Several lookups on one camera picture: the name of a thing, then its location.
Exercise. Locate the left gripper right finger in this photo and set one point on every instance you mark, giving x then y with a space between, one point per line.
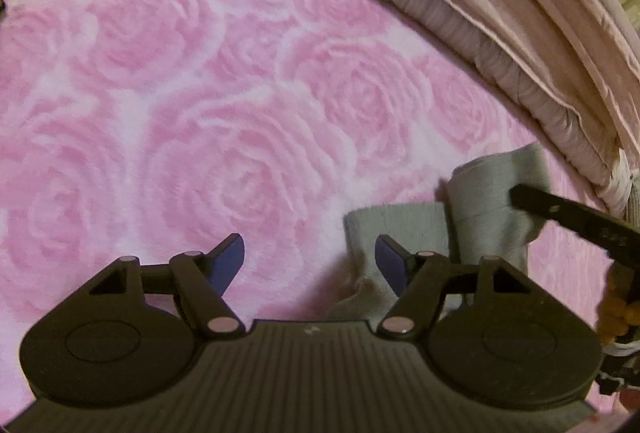
418 280

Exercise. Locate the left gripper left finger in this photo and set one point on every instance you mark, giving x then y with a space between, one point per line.
201 279

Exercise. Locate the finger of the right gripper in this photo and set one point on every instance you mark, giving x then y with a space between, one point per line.
619 239

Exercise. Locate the grey T-shirt black print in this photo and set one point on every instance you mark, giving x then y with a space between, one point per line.
473 220

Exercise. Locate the right hand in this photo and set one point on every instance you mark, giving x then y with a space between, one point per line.
614 318

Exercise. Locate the pink rose bed blanket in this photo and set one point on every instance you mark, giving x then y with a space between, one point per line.
150 127

